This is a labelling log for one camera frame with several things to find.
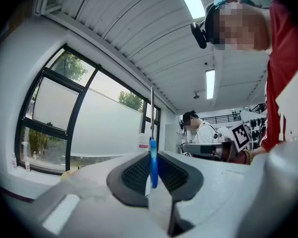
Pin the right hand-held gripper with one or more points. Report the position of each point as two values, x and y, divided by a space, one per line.
239 135

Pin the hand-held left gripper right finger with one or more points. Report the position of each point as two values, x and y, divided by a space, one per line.
213 182

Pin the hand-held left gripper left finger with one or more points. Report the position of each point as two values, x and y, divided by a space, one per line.
89 187

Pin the person's right forearm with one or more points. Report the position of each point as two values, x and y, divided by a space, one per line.
255 154

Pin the rack of black items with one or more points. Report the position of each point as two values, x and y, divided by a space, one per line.
258 125

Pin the black metal railing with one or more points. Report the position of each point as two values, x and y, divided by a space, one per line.
221 118

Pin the round ceiling fixture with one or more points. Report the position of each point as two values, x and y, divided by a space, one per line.
196 95

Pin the narrow ceiling light panel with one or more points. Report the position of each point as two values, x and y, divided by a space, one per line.
210 83

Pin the white cabinet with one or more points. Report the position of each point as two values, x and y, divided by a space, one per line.
172 137

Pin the small bottle with red label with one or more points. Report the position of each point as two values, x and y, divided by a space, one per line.
27 163

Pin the white bottle with red label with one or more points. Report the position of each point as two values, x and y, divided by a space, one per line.
143 141

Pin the black-framed window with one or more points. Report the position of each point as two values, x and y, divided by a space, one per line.
72 113

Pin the person's red shirt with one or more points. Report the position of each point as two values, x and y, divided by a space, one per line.
283 71

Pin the person's head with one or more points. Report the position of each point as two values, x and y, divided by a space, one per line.
238 26

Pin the black head-worn camera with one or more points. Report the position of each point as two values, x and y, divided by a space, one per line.
200 35

